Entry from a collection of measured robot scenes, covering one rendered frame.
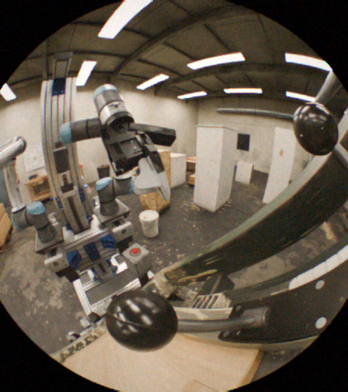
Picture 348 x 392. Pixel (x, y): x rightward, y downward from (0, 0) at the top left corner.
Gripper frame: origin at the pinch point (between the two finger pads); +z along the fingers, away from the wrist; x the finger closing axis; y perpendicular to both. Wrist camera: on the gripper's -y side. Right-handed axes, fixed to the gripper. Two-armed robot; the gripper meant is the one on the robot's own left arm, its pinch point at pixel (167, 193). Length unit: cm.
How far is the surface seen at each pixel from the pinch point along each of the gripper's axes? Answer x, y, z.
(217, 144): -123, -184, -49
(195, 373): 15.9, 15.1, 20.5
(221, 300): 7.8, 4.7, 20.6
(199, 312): 7.6, 8.7, 19.4
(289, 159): -65, -350, 53
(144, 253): -51, 8, 19
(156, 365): 9.7, 20.5, 23.2
